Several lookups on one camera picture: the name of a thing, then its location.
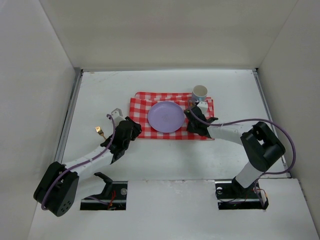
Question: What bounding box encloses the gold fork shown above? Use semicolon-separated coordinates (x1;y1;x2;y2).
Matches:
95;126;106;140

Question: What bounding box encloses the red white checkered cloth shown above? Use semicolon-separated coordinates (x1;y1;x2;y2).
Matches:
129;91;206;140

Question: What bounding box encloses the purple plastic plate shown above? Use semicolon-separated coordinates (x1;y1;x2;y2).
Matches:
147;101;185;133

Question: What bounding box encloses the blue white mug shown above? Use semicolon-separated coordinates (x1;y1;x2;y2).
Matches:
191;85;208;102

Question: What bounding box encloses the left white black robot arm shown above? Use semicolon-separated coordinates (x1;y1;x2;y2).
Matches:
33;115;142;217

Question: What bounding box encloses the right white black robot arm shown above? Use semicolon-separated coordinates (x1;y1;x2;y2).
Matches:
184;106;286;195

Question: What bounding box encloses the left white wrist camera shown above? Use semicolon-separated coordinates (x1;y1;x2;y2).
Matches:
111;108;126;126

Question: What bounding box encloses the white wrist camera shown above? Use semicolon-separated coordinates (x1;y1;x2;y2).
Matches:
196;101;208;115
111;108;126;126

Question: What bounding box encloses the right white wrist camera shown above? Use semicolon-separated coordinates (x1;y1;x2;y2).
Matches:
196;101;208;115

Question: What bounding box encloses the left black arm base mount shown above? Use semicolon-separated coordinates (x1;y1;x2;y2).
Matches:
80;172;128;211

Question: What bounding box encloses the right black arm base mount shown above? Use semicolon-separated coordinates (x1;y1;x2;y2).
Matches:
215;178;269;210

